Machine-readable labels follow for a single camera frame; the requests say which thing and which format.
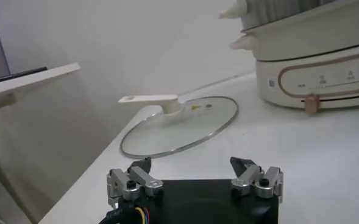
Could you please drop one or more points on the cream electric cooker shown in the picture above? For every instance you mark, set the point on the cream electric cooker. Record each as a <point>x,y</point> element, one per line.
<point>304,39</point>

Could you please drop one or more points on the white side desk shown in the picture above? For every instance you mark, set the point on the white side desk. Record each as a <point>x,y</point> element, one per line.
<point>30,80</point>

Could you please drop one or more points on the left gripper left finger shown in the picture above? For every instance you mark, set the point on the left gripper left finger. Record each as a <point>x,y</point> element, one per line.
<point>141,179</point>

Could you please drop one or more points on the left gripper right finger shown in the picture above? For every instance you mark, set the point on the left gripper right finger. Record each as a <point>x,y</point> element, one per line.
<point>249,178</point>

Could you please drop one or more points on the black keyboard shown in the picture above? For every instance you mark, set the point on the black keyboard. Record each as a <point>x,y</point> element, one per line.
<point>14,76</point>

